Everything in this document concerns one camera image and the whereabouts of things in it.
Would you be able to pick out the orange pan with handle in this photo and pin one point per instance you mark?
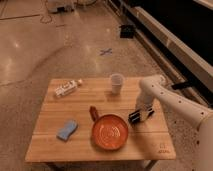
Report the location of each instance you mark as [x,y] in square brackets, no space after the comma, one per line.
[109,132]

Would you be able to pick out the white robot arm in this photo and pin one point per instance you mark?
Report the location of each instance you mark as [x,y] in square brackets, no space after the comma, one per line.
[197,115]

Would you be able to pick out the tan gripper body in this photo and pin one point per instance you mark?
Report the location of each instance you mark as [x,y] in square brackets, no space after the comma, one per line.
[144,113]

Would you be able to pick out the white plastic bottle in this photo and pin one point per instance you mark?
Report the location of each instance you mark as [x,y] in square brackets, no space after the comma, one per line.
[68,87]

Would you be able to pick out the black striped eraser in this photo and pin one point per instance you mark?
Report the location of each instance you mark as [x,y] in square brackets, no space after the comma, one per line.
[134,117]

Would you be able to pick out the wooden folding table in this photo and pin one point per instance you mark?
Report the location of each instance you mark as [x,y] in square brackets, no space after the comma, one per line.
[91,124]

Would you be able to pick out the blue sponge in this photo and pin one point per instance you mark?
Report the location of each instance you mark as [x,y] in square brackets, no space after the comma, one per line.
[65,132]

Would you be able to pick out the black box on floor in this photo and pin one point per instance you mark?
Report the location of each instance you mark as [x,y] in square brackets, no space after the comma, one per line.
[127,31]

